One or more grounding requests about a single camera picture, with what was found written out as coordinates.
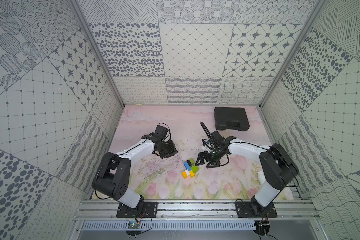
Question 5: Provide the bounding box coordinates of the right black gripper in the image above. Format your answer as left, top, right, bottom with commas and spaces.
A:
195, 146, 226, 168

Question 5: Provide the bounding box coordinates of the blue lego brick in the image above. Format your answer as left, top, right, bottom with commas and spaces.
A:
184, 161, 192, 171

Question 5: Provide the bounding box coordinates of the yellow lego brick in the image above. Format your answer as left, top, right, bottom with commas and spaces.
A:
182, 170, 190, 179

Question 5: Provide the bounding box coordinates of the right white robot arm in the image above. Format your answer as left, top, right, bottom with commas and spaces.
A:
195, 131, 299, 210

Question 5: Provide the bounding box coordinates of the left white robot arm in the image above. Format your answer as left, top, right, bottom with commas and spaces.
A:
92, 123, 178, 212

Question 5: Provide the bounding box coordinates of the black plastic tool case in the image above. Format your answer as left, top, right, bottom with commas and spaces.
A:
214, 107, 250, 132

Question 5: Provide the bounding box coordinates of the white plastic pipe fitting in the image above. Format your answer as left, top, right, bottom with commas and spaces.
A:
258, 172, 266, 185

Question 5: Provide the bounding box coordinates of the green circuit board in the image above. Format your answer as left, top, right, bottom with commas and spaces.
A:
128, 221, 140, 229

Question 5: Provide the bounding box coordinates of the black round connector box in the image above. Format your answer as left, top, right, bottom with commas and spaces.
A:
254, 220, 270, 236

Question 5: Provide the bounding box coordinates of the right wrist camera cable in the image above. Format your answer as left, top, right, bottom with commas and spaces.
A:
199, 121, 231, 167

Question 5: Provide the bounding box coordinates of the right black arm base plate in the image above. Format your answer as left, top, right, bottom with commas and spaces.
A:
234, 197, 278, 218

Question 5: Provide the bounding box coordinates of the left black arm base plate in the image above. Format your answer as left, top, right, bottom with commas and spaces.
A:
117, 196, 158, 219

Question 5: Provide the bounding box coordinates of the aluminium mounting rail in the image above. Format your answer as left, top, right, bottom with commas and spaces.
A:
73, 200, 320, 221

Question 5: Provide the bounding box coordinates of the white slotted cable duct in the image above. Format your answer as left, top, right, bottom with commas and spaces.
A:
82, 220, 256, 231

